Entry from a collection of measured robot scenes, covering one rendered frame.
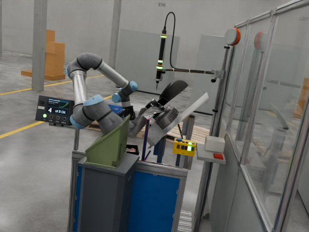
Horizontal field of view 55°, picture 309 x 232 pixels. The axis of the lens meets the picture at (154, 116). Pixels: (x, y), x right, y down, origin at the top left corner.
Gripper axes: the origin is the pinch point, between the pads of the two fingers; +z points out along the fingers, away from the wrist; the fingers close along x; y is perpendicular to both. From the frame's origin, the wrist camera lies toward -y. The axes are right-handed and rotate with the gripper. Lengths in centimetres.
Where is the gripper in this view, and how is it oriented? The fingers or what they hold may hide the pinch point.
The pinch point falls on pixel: (128, 130)
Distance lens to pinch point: 249.8
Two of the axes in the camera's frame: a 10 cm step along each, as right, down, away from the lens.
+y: 9.8, -1.4, -1.5
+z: 1.7, 9.6, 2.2
